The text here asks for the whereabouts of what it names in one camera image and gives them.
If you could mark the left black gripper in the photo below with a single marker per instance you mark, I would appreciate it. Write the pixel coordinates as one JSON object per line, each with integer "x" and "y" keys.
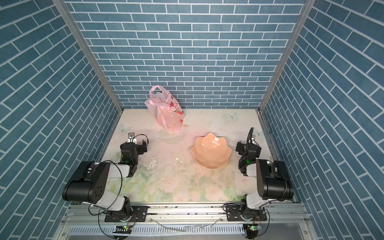
{"x": 140, "y": 147}

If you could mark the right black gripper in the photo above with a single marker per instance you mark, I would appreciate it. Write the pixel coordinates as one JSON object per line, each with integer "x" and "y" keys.
{"x": 248, "y": 147}

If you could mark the pink plastic bag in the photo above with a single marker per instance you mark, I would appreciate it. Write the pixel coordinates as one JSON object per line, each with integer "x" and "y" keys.
{"x": 165, "y": 108}

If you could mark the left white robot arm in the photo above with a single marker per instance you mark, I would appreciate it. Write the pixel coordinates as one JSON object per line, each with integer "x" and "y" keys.
{"x": 88, "y": 182}

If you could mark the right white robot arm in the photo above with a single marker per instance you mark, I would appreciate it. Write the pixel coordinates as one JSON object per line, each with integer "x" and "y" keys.
{"x": 272, "y": 178}

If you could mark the pink scalloped bowl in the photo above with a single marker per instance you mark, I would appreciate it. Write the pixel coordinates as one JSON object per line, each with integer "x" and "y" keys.
{"x": 211, "y": 152}

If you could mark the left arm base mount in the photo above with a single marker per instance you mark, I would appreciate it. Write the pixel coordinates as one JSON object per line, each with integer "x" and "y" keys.
{"x": 131, "y": 214}

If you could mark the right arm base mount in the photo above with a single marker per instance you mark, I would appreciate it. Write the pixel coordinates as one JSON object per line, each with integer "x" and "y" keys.
{"x": 236, "y": 213}

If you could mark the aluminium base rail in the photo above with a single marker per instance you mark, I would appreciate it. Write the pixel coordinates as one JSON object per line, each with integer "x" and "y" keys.
{"x": 183, "y": 218}

